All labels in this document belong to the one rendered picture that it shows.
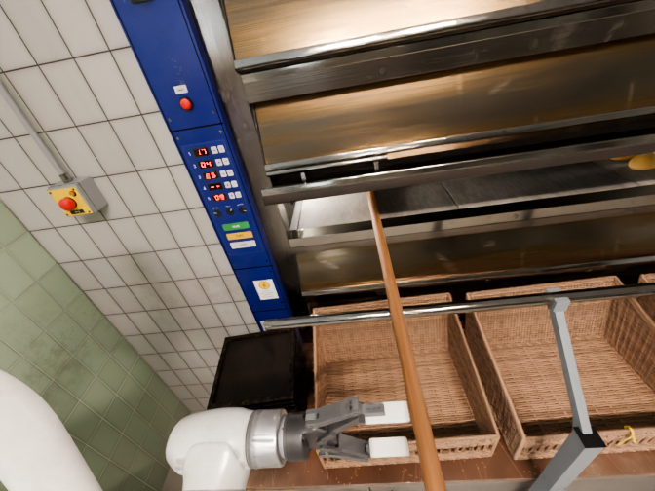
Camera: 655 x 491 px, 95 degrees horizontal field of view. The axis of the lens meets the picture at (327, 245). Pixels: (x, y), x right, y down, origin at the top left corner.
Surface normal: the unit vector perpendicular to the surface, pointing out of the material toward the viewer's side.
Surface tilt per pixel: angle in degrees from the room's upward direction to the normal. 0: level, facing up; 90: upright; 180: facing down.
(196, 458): 22
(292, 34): 70
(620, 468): 0
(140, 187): 90
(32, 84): 90
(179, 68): 90
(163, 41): 90
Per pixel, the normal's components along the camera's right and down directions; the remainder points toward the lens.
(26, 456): 0.67, -0.17
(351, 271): -0.07, 0.29
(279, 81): -0.01, 0.59
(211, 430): -0.14, -0.77
